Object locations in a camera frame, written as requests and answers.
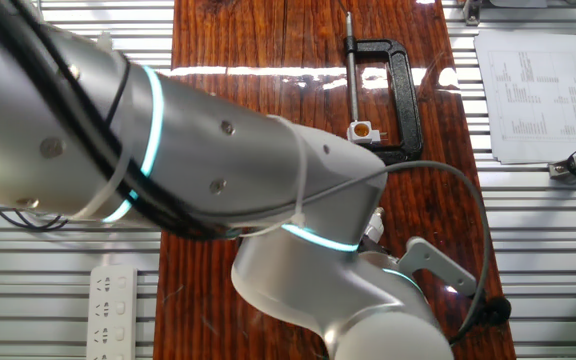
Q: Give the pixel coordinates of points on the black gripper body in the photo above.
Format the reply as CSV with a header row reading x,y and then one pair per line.
x,y
370,246

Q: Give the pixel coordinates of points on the white power strip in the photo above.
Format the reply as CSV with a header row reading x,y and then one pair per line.
x,y
113,310

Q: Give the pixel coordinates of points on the white lamp socket adapter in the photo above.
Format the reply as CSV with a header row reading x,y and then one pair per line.
x,y
360,131

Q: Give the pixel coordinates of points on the printed paper sheet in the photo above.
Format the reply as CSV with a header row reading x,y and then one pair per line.
x,y
533,100

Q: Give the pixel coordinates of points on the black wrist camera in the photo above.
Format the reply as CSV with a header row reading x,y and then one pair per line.
x,y
495,310

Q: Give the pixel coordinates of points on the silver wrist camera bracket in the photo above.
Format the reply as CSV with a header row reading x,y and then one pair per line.
x,y
438,262

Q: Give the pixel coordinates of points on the small aluminium bracket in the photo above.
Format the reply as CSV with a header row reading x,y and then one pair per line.
x,y
472,12

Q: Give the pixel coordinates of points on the black C-clamp with steel screw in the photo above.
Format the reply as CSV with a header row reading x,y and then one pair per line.
x,y
403,100

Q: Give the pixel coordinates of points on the brown wooden board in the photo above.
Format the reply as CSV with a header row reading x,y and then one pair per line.
x,y
268,40

